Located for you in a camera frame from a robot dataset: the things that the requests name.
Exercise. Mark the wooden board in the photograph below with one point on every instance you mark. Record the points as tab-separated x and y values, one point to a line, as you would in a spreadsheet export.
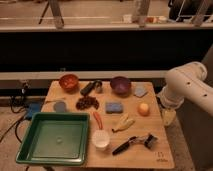
137	156

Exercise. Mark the blue sponge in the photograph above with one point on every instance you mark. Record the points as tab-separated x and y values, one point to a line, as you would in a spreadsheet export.
113	107

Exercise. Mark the small metal cup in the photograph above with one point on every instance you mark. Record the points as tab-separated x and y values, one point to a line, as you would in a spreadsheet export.
98	86

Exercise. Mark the blue box on floor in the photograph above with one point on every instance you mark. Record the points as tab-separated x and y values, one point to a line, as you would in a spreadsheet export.
32	109

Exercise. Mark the black handled dish brush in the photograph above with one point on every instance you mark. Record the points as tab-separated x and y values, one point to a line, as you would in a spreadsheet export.
148	141

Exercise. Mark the green plastic tray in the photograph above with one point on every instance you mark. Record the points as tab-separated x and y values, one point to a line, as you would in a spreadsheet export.
55	139

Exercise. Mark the purple bowl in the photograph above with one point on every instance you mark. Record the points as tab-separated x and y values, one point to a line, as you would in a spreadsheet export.
120	85

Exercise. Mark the grey round lid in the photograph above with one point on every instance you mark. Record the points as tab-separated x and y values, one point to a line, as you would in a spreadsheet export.
60	106

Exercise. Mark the light blue cloth piece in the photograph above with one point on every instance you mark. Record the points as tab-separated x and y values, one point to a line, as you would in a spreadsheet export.
140	91

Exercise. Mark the white cup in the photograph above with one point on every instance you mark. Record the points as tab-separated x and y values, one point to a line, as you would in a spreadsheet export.
100	139

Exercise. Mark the yellow banana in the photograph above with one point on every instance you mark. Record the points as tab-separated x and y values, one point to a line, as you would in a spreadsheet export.
124	123

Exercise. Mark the orange bowl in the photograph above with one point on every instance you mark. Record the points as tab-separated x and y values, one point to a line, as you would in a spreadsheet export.
69	82

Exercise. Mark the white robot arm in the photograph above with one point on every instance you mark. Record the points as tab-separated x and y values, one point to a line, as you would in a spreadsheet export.
185	82

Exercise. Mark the orange fruit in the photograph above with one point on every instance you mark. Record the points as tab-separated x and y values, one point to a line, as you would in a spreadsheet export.
143	109

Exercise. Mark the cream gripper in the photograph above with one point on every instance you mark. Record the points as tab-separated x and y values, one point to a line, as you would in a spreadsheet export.
168	116

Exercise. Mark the dark red grapes bunch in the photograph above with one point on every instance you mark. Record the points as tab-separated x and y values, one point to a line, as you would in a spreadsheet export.
86	102

